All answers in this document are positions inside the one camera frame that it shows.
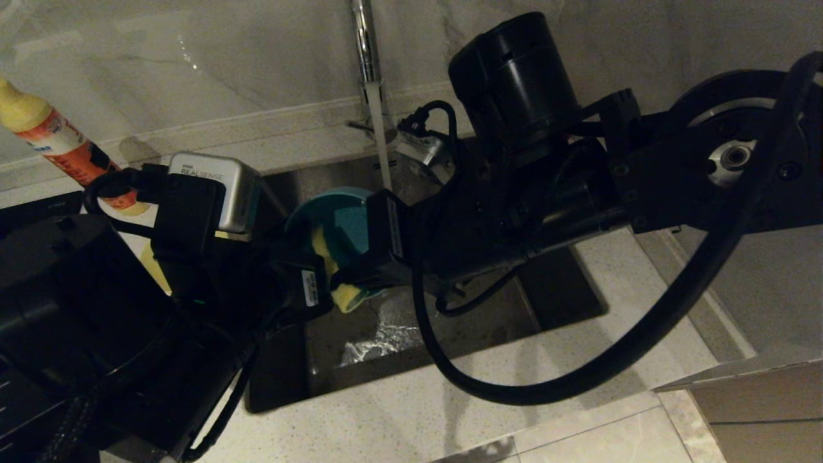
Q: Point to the running water stream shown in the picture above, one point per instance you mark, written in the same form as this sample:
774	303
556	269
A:
382	148

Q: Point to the blue plastic bowl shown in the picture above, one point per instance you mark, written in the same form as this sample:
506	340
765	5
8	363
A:
344	212

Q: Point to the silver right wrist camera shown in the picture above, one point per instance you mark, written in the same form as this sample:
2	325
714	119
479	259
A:
424	154

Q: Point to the green yellow sponge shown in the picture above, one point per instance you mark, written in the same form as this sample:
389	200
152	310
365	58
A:
347	299

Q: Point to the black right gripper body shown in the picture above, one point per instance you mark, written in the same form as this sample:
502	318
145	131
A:
463	238

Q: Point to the orange detergent bottle yellow cap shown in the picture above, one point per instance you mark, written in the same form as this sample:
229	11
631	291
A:
45	135

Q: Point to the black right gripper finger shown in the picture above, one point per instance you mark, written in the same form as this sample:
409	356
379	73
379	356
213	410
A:
373	258
370	276

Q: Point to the stainless steel sink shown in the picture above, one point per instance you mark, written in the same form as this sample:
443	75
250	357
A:
566	283

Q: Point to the black induction cooktop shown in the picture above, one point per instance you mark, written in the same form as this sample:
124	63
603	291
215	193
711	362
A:
38	209

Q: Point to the chrome faucet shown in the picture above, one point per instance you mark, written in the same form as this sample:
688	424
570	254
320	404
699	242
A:
363	45

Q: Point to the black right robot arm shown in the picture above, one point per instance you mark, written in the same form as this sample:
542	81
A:
611	161

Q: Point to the yellow plastic bowl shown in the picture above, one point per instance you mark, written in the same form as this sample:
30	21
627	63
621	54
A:
154	270

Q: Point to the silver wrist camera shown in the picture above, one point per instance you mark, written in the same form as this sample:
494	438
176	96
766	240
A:
424	154
231	186

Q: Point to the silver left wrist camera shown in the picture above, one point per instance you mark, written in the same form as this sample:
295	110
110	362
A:
231	186

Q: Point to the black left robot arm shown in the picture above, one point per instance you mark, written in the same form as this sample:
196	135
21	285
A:
83	334

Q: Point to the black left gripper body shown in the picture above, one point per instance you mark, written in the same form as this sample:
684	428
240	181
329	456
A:
292	289

